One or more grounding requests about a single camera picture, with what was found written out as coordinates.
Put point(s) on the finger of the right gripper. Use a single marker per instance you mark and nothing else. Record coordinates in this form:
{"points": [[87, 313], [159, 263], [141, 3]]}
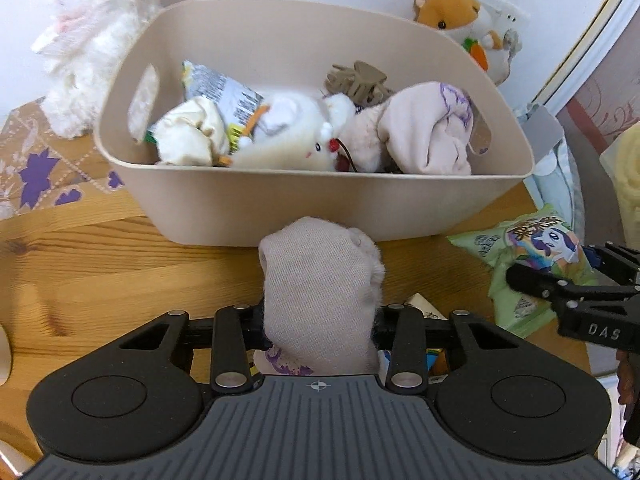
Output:
{"points": [[615, 261]]}

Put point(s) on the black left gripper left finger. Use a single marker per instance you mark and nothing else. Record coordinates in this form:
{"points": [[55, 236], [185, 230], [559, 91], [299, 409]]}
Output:
{"points": [[230, 334]]}

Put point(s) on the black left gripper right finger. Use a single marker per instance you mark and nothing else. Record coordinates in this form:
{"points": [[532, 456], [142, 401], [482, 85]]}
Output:
{"points": [[404, 333]]}

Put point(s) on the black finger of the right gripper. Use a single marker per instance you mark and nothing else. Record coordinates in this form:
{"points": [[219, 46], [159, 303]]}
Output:
{"points": [[567, 294]]}

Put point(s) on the pink fuzzy sock purple print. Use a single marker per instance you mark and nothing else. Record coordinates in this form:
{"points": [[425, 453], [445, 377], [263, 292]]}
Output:
{"points": [[322, 288]]}

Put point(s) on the green pony snack bag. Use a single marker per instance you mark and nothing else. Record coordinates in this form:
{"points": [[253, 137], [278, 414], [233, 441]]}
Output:
{"points": [[543, 241]]}

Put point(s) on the white plush toy in bin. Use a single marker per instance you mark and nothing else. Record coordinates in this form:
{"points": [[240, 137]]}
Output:
{"points": [[293, 131]]}

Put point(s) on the white cylindrical cup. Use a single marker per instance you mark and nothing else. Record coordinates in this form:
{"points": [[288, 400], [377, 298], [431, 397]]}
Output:
{"points": [[6, 359]]}

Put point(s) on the orange white teal sock bundle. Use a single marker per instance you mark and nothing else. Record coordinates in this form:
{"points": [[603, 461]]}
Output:
{"points": [[192, 134]]}

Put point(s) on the tan hair claw clip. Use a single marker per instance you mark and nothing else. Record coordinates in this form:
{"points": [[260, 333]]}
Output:
{"points": [[363, 83]]}

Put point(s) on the grey white snack bag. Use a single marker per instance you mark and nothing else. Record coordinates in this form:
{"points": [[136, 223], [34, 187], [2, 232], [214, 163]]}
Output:
{"points": [[235, 101]]}

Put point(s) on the orange hamster plush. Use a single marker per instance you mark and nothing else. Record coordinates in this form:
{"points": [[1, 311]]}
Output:
{"points": [[452, 18]]}

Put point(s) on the beige plastic storage bin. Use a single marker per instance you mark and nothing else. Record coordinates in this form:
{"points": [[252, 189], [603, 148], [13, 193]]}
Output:
{"points": [[291, 45]]}

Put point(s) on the white plush rabbit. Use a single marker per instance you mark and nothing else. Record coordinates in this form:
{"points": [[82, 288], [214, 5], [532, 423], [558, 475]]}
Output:
{"points": [[81, 52]]}

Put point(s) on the white wall socket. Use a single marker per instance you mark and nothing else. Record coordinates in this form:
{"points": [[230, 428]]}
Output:
{"points": [[495, 19]]}

